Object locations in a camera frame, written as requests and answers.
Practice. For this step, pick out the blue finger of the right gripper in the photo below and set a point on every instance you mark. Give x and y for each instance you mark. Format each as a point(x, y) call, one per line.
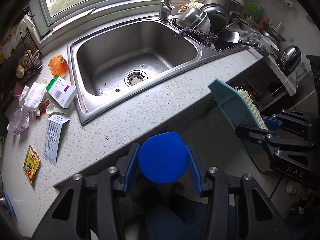
point(271, 122)
point(252, 132)

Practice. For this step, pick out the red sauce packet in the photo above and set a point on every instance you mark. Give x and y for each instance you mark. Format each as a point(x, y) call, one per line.
point(42, 108)

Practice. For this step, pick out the white green medicine box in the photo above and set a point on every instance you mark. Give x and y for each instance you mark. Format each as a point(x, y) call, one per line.
point(61, 91)

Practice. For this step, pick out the clear pink plastic bottle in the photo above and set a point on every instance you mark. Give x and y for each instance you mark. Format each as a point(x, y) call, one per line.
point(20, 121)

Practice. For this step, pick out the orange plastic cup wrapper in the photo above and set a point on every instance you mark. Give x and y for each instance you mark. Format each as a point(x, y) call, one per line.
point(58, 65)

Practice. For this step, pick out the white paper towel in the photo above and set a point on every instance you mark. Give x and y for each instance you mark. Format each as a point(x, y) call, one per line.
point(35, 96)

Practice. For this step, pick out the stainless steel kitchen sink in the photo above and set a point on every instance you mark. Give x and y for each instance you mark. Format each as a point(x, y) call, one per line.
point(114, 63)

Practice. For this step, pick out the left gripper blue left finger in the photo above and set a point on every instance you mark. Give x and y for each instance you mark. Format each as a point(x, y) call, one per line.
point(84, 200)

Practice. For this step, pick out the grey gooseneck faucet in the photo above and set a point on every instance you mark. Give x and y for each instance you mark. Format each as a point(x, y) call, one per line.
point(166, 10)

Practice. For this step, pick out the window frame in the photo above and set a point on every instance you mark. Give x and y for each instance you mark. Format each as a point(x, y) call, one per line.
point(56, 19)

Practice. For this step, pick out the black wire rack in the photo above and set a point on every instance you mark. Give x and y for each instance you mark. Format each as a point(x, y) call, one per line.
point(8, 69)

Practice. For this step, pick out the kitchen cleaver knife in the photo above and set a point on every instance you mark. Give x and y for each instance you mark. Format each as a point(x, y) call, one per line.
point(234, 37)

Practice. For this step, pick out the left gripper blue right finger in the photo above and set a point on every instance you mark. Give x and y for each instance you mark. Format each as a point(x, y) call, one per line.
point(237, 206)

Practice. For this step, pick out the white leaflet box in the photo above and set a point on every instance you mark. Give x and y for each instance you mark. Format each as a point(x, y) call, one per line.
point(52, 138)

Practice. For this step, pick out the teal scrub brush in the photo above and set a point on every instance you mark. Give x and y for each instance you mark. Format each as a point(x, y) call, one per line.
point(236, 105)

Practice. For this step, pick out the yellow yeast packet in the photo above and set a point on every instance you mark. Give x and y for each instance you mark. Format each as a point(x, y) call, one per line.
point(31, 164)

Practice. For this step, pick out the steel mixing bowl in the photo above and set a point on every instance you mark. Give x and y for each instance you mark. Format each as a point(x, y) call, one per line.
point(194, 18)

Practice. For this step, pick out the blue bottle cap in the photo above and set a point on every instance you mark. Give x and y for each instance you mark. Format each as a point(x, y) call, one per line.
point(163, 158)

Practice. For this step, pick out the ginger root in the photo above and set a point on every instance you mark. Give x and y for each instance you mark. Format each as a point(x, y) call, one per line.
point(26, 61)

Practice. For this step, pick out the white plastic spoon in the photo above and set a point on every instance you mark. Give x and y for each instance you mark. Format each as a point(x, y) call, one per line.
point(51, 109)

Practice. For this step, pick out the black scouring cloth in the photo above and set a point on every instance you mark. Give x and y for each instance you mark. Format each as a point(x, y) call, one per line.
point(200, 36)

